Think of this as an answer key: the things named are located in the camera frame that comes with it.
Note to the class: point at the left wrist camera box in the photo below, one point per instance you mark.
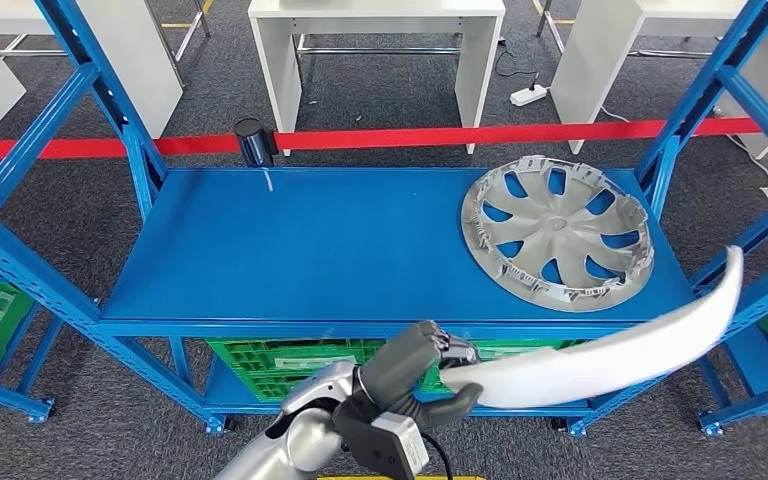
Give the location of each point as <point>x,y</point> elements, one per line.
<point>384,444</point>

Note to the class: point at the grey wheel hubcap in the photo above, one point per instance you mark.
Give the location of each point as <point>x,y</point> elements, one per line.
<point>556,232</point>

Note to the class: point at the red barrier belt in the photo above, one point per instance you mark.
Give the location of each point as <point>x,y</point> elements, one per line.
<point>490,136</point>
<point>59,148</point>

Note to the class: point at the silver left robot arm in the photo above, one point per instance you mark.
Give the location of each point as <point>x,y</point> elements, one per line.
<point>304,437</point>

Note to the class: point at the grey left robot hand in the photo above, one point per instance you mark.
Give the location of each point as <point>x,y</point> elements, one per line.
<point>397,364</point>

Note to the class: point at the white curved plastic car part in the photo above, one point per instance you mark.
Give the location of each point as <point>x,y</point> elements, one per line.
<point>589,371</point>

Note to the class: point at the black barrier post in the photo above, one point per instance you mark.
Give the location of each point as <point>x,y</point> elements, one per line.
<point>255,142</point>

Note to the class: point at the chrome table frame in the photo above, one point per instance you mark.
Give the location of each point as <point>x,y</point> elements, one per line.
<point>377,51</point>
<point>26,52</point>
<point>669,54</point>

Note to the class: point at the white power strip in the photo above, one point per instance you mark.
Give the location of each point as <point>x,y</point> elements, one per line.
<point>528,96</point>

